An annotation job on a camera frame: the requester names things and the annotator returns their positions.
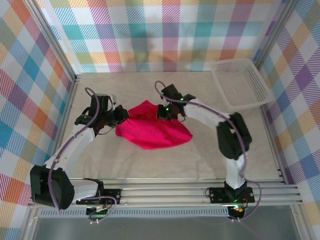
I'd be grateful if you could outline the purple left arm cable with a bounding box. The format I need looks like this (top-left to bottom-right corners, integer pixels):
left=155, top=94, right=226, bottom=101
left=49, top=86, right=117, bottom=223

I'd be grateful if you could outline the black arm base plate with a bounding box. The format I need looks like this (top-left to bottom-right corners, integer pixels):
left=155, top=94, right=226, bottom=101
left=208, top=186, right=255, bottom=203
left=76, top=188, right=122, bottom=206

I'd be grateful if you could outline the aluminium frame post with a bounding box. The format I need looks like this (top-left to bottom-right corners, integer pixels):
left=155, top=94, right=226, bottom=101
left=251, top=0, right=300, bottom=73
left=23, top=0, right=82, bottom=85

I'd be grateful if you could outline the aluminium table side rail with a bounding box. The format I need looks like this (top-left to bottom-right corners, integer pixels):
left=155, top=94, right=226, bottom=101
left=43, top=73, right=82, bottom=188
left=259, top=104, right=287, bottom=185

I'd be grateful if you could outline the grey slotted cable duct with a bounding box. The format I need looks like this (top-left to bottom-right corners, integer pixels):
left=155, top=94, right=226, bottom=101
left=39, top=209, right=230, bottom=218

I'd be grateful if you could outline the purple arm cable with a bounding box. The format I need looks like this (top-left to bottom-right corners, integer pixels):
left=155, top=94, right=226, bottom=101
left=49, top=86, right=117, bottom=223
left=154, top=80, right=263, bottom=223

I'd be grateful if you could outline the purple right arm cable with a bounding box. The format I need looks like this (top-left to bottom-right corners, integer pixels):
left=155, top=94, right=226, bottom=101
left=154, top=80, right=263, bottom=223

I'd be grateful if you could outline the red t-shirt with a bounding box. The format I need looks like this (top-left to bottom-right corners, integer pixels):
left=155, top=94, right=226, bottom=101
left=114, top=99, right=194, bottom=151

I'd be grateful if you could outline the aluminium mounting rail beam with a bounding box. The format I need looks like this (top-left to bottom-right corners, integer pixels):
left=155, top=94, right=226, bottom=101
left=27, top=178, right=305, bottom=208

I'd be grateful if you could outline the white plastic mesh basket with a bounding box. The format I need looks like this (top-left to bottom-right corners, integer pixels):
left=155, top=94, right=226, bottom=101
left=209, top=57, right=275, bottom=113

